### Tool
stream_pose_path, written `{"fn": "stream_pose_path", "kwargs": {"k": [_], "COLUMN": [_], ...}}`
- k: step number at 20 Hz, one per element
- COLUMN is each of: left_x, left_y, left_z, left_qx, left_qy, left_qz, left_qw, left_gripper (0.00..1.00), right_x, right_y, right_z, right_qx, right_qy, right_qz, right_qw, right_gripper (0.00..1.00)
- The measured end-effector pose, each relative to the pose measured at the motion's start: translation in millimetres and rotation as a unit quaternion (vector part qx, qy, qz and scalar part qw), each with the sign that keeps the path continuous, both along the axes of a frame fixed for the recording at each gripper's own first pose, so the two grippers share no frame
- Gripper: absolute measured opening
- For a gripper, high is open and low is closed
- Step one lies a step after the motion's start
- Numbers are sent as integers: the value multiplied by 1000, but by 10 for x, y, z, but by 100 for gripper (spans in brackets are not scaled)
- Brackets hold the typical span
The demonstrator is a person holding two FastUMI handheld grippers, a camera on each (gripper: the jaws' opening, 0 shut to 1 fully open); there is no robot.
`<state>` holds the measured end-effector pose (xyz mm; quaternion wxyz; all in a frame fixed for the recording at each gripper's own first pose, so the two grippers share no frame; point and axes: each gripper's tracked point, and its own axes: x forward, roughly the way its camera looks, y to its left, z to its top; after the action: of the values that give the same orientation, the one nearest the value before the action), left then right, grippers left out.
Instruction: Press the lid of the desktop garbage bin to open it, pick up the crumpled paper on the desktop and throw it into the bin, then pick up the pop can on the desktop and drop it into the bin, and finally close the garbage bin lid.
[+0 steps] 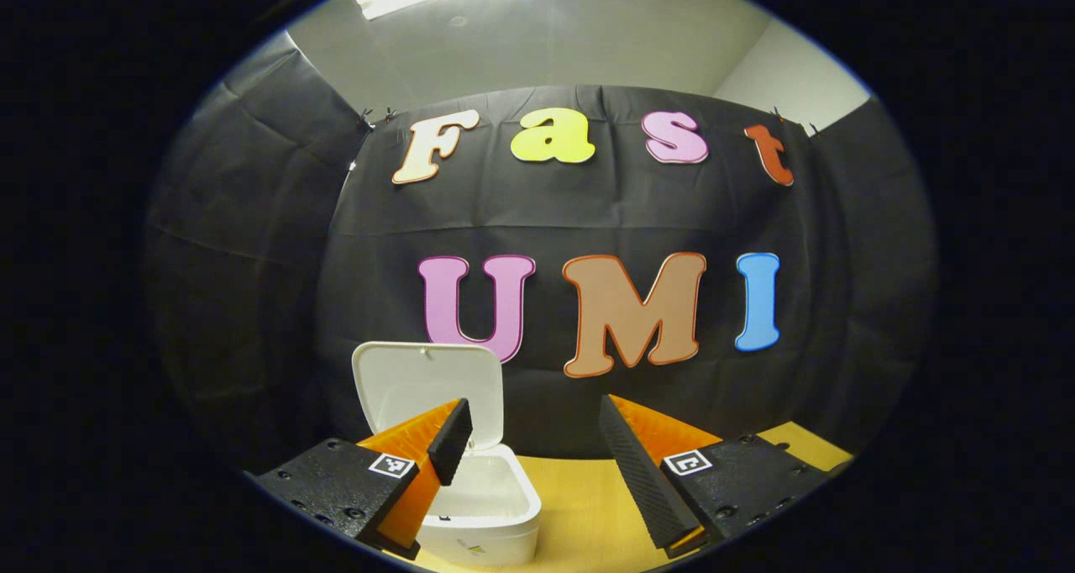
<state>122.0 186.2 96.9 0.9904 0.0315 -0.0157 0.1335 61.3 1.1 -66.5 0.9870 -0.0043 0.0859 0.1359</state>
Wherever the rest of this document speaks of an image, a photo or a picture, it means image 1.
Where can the white desktop garbage bin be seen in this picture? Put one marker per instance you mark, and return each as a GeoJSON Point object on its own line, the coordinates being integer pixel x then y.
{"type": "Point", "coordinates": [495, 506]}

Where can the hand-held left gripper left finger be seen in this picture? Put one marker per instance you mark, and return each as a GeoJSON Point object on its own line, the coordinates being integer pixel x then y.
{"type": "Point", "coordinates": [448, 443]}

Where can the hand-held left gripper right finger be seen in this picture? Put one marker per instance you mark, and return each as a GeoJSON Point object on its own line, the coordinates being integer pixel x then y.
{"type": "Point", "coordinates": [638, 472]}

